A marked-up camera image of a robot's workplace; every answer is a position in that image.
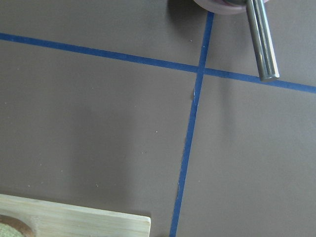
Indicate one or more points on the pink bowl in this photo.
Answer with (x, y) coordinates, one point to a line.
(220, 7)

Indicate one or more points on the steel scoop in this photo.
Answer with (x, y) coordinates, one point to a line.
(262, 41)

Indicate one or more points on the wooden cutting board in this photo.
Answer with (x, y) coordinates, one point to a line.
(51, 219)

